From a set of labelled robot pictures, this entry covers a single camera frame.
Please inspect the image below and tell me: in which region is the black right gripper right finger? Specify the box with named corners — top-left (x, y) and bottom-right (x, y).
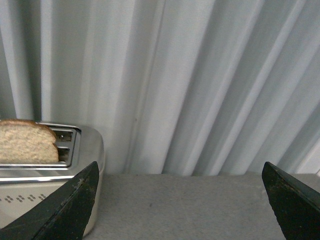
top-left (261, 161), bottom-right (320, 240)

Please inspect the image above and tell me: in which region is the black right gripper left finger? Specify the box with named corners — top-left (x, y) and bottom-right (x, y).
top-left (0, 161), bottom-right (99, 240)

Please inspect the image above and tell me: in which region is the grey-white curtain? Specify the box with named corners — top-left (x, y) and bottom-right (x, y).
top-left (0, 0), bottom-right (320, 176)

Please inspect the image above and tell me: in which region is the brown bread slice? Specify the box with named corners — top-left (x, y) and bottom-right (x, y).
top-left (0, 119), bottom-right (59, 164)

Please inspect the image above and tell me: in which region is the cream two-slot toaster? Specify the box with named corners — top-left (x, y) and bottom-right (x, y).
top-left (0, 122), bottom-right (105, 228)

